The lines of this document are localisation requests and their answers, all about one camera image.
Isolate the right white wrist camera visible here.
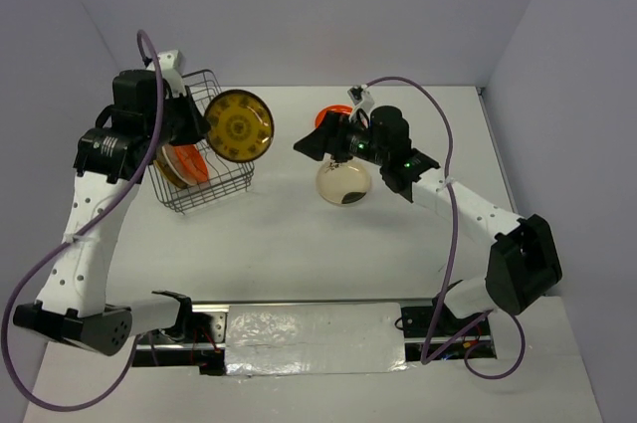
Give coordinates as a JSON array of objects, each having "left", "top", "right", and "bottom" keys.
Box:
[{"left": 347, "top": 85, "right": 374, "bottom": 122}]

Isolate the orange plastic plate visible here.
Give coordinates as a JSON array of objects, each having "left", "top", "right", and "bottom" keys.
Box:
[
  {"left": 315, "top": 105, "right": 352, "bottom": 127},
  {"left": 172, "top": 144, "right": 209, "bottom": 183}
]

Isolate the black metal base rail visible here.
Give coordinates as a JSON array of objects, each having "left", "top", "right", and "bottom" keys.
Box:
[{"left": 133, "top": 300, "right": 496, "bottom": 377}]

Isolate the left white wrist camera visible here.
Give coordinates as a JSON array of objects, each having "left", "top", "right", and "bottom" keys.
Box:
[{"left": 157, "top": 50, "right": 187, "bottom": 96}]

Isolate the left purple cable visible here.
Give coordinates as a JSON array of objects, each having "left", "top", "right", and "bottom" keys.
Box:
[{"left": 1, "top": 29, "right": 165, "bottom": 413}]

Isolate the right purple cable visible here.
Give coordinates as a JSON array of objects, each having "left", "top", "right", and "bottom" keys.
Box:
[{"left": 358, "top": 76, "right": 527, "bottom": 381}]

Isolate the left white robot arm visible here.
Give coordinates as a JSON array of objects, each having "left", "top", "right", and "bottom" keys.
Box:
[{"left": 9, "top": 68, "right": 209, "bottom": 356}]

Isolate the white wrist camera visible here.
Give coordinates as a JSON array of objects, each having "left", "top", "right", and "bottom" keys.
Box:
[
  {"left": 157, "top": 50, "right": 187, "bottom": 96},
  {"left": 347, "top": 85, "right": 374, "bottom": 122}
]

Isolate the yellow patterned plate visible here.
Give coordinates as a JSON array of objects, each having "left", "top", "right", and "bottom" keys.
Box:
[{"left": 204, "top": 89, "right": 275, "bottom": 163}]

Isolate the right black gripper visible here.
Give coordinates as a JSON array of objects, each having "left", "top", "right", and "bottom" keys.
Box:
[{"left": 294, "top": 110, "right": 388, "bottom": 166}]

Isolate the cream plate with dark spot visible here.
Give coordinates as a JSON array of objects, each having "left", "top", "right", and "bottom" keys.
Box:
[{"left": 315, "top": 160, "right": 372, "bottom": 206}]

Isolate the purple cable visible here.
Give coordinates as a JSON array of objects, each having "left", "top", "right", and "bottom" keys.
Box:
[
  {"left": 1, "top": 29, "right": 165, "bottom": 413},
  {"left": 358, "top": 76, "right": 527, "bottom": 381}
]

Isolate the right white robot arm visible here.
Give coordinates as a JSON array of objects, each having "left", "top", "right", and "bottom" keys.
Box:
[{"left": 293, "top": 106, "right": 562, "bottom": 334}]

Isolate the silver foil tape sheet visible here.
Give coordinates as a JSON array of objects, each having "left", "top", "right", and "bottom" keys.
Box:
[{"left": 225, "top": 303, "right": 407, "bottom": 376}]

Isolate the grey wire dish rack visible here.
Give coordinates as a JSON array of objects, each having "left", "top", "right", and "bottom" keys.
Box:
[{"left": 148, "top": 69, "right": 255, "bottom": 215}]

